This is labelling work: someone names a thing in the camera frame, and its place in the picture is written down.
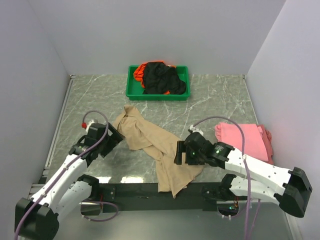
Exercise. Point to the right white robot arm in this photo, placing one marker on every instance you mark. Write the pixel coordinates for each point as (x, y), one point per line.
(290, 189)

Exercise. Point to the black t shirt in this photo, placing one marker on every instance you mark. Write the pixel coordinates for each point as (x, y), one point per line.
(176, 86)

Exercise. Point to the green plastic bin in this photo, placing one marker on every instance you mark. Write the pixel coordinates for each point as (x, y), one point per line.
(134, 90)

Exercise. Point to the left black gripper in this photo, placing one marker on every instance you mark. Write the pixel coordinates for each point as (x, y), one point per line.
(114, 139)

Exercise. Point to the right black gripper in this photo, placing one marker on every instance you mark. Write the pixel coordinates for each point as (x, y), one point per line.
(182, 146)

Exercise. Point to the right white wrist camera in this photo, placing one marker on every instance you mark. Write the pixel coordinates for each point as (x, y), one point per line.
(193, 129)

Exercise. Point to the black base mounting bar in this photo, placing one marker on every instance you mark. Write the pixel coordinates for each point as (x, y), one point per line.
(146, 197)

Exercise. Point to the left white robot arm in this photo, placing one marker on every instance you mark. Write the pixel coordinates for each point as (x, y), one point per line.
(39, 217)

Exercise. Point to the orange t shirt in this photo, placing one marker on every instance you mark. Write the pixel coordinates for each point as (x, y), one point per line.
(138, 73)

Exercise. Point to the light pink folded t shirt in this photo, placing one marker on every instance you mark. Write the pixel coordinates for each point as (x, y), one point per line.
(254, 145)

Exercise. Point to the dark pink folded t shirt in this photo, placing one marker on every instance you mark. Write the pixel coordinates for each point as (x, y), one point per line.
(267, 140)

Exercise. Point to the beige t shirt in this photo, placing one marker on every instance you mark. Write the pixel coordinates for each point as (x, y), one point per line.
(160, 145)

